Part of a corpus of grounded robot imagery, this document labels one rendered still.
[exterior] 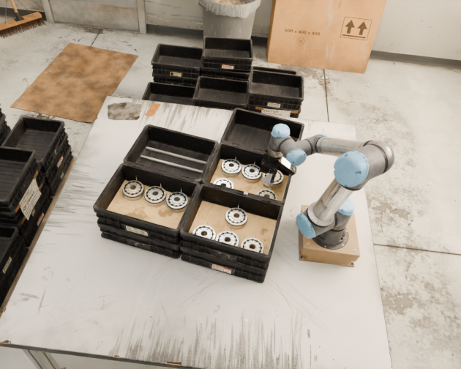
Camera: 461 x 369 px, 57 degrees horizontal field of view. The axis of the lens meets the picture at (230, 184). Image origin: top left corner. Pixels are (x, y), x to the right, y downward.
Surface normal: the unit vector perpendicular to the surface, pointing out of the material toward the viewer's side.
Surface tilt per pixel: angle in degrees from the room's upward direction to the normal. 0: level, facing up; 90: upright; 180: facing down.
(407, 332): 0
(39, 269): 0
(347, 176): 80
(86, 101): 0
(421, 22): 90
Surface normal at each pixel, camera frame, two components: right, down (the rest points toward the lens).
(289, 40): -0.06, 0.55
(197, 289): 0.07, -0.66
